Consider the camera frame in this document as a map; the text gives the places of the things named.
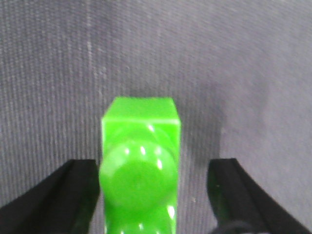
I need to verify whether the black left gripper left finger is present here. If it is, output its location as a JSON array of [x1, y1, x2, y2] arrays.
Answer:
[[0, 159, 99, 234]]

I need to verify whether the green toy block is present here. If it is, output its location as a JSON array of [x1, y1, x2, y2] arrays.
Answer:
[[99, 97, 181, 234]]

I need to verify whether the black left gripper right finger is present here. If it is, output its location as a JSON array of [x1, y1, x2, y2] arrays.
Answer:
[[207, 158, 310, 234]]

